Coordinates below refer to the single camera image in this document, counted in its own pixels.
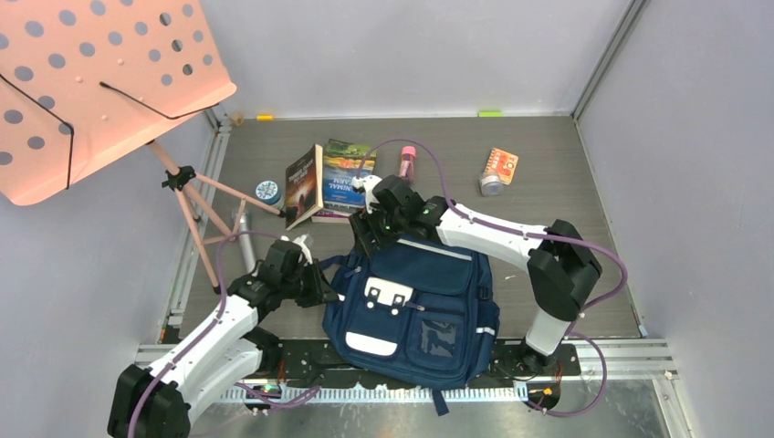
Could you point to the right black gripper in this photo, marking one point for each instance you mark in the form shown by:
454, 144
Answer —
364, 222

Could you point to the dark Three Days book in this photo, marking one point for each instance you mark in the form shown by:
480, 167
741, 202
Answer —
303, 189

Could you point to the pink capped tube bottle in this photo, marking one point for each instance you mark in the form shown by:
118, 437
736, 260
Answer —
407, 164

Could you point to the blue Animal Farm book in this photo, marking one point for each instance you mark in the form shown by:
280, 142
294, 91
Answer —
341, 161

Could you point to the aluminium frame rail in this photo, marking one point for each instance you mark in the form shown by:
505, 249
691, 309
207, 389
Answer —
606, 360

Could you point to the orange small notebook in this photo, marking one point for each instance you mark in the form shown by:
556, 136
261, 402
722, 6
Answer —
503, 164

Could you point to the navy blue student backpack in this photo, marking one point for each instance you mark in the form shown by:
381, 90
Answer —
418, 312

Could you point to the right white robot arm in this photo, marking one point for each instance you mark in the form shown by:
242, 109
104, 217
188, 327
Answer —
561, 268

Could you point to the clear tape roll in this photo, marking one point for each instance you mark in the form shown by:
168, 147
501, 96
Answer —
490, 184

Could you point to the pink perforated music stand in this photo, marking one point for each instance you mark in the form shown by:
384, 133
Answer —
84, 83

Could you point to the green tape marker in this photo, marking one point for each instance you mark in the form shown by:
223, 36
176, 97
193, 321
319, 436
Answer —
490, 114

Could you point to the black mounting base plate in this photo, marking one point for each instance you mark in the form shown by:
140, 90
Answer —
313, 362

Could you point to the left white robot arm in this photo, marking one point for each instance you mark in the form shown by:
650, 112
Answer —
166, 397

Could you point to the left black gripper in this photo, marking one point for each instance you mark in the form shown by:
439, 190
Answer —
321, 292

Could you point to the blue patterned tape roll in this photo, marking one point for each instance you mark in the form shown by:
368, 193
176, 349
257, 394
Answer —
270, 193

